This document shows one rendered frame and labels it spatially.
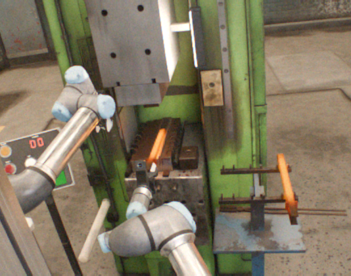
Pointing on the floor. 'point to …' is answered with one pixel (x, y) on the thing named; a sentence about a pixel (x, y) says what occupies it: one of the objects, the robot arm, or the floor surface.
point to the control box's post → (62, 234)
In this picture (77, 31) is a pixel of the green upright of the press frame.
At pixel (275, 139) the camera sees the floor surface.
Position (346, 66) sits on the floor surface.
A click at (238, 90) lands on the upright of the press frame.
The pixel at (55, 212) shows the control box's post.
